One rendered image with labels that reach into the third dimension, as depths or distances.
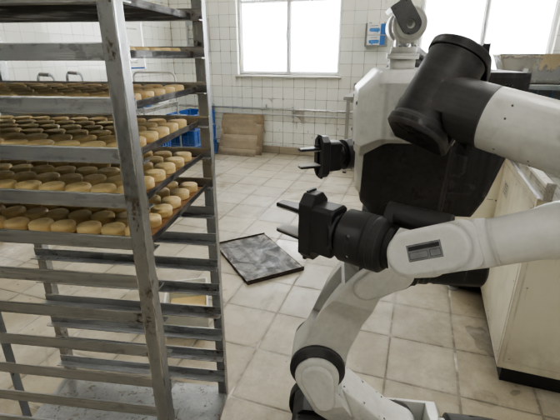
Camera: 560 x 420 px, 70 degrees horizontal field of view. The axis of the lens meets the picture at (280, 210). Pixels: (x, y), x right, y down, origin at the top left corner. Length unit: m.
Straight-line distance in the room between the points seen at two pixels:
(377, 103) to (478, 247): 0.33
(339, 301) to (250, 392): 0.96
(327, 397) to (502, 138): 0.78
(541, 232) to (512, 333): 1.38
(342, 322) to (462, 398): 1.01
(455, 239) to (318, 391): 0.67
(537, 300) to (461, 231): 1.32
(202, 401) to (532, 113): 1.38
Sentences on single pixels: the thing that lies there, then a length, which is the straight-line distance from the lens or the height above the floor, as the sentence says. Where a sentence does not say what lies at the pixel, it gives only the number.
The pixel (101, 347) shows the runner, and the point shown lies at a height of 0.69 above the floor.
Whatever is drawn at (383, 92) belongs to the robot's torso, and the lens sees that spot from 0.77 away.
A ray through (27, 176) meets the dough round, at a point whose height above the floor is 1.06.
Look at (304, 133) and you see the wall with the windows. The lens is 5.63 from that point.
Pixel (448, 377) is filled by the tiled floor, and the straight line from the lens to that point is 2.04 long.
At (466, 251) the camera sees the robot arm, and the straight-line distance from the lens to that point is 0.56.
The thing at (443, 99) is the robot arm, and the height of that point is 1.26.
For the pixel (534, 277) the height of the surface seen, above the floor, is 0.53.
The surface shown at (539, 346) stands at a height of 0.23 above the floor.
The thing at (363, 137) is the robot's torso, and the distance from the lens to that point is 0.80.
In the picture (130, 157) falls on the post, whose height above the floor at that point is 1.15.
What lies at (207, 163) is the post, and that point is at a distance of 1.20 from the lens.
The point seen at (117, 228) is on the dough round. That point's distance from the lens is 0.92.
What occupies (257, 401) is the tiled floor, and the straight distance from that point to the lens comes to 1.82.
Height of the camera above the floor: 1.32
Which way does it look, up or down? 21 degrees down
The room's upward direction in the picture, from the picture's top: straight up
